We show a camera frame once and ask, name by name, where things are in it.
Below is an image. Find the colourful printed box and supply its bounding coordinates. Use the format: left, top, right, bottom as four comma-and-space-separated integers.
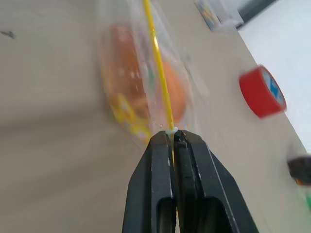
194, 0, 222, 31

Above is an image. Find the dark grey bar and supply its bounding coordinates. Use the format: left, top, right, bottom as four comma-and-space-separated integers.
237, 0, 280, 24

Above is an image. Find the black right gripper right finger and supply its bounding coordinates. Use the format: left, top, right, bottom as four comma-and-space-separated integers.
173, 130, 259, 233

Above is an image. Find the clear yellow-zip plastic bag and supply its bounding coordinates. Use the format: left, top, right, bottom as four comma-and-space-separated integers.
99, 0, 212, 170

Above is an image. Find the red tape roll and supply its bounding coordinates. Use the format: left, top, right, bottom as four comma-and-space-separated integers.
239, 65, 288, 119

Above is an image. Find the green object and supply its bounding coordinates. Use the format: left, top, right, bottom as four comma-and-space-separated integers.
302, 189, 311, 233

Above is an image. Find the black round object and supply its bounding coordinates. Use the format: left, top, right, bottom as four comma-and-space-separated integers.
286, 153, 311, 187

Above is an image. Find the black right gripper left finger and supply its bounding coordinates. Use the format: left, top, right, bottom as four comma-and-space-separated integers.
122, 130, 177, 233

